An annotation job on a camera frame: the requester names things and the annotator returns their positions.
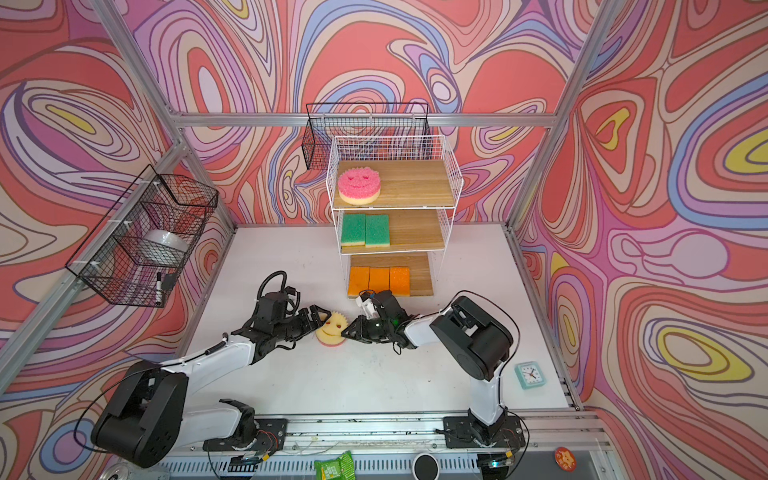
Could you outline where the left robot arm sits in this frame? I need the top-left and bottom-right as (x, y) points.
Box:
(90, 293), (332, 468)

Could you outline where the yellow sponge green back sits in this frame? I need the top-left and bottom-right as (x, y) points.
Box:
(365, 215), (391, 248)

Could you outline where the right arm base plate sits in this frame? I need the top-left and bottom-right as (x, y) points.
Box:
(440, 414), (527, 451)

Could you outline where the black wire basket back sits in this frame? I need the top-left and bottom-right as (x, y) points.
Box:
(301, 100), (431, 171)

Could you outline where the yellow smiley sponge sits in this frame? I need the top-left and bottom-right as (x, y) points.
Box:
(315, 312), (349, 347)

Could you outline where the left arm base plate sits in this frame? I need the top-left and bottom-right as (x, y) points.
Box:
(203, 418), (288, 454)

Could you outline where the orange sponge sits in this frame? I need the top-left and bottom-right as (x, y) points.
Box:
(368, 267), (390, 293)
(347, 266), (370, 298)

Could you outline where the black wire basket left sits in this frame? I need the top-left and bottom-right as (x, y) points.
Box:
(66, 166), (219, 308)

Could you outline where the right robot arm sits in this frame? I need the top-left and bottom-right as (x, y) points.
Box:
(342, 290), (520, 431)

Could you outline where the black marker in basket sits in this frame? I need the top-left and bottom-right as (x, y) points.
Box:
(154, 271), (164, 307)

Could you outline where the red round sticker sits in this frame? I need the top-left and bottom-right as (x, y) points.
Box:
(554, 447), (578, 473)

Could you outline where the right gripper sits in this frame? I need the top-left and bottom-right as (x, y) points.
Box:
(341, 314), (393, 342)

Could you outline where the pink smiley sponge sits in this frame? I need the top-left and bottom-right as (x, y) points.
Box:
(337, 167), (381, 206)

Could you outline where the silver bowl in basket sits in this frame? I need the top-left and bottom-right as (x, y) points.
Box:
(144, 229), (189, 253)

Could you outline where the round black speaker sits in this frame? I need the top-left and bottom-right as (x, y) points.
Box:
(411, 453), (440, 480)

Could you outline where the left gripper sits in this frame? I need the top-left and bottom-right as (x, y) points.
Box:
(268, 303), (330, 343)

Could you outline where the black wire basket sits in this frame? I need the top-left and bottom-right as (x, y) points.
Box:
(66, 166), (219, 308)
(301, 100), (431, 171)

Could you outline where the small teal clock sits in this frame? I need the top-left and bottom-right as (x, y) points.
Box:
(515, 361), (547, 390)

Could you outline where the green snack packet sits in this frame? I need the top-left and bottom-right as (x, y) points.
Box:
(314, 451), (356, 480)

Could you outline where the white wire wooden shelf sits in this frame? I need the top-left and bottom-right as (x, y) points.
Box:
(326, 134), (464, 297)

